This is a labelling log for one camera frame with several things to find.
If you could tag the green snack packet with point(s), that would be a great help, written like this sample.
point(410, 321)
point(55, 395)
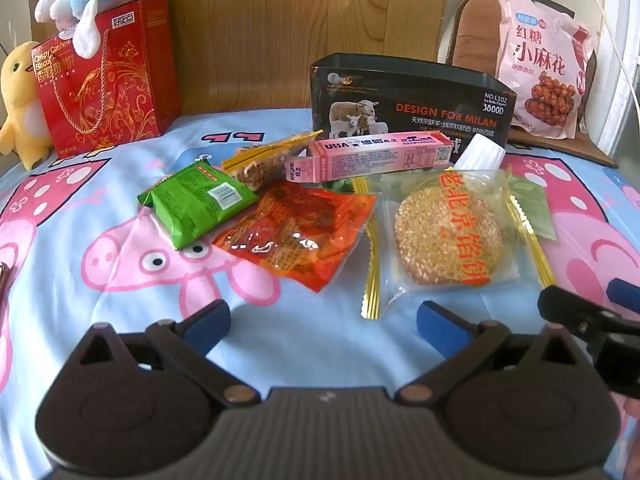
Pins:
point(200, 200)

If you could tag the white ribbed jelly cup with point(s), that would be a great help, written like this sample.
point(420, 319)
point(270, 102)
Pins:
point(482, 152)

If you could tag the yellow plush chick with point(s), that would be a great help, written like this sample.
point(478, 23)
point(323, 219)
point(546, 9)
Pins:
point(20, 90)

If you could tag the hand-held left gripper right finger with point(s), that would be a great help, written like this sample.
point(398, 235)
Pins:
point(441, 327)

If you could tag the cartoon pig printed bedsheet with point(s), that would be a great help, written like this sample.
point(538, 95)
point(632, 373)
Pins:
point(50, 270)

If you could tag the black tin box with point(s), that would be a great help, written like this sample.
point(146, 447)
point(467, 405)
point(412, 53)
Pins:
point(425, 95)

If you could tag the long pink candy box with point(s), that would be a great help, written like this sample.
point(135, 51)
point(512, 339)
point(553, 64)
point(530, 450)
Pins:
point(375, 157)

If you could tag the red gift bag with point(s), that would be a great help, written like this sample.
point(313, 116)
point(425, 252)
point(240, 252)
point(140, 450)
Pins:
point(125, 85)

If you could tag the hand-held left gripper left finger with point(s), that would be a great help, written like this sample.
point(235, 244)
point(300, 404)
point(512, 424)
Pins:
point(207, 322)

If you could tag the clear yellow-edged snack packet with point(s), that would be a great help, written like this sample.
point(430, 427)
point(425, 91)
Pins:
point(265, 160)

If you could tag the pink snack bag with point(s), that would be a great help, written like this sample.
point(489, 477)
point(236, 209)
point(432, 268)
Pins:
point(545, 60)

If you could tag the wooden headboard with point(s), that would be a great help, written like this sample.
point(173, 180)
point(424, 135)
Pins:
point(275, 20)

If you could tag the red-orange snack packet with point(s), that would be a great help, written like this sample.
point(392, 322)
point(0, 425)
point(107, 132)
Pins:
point(300, 230)

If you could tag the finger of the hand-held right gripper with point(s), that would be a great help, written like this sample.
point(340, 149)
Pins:
point(565, 305)
point(625, 291)

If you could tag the brown cushioned chair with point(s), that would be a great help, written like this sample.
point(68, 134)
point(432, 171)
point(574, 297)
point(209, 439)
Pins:
point(475, 30)

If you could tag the sesame cake packet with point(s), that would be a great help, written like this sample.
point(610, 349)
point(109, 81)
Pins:
point(445, 235)

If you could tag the light green leaf-print packet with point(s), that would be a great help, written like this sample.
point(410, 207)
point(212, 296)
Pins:
point(532, 205)
point(350, 186)

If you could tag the white framed glass door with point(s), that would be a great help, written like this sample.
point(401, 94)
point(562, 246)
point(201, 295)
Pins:
point(620, 110)

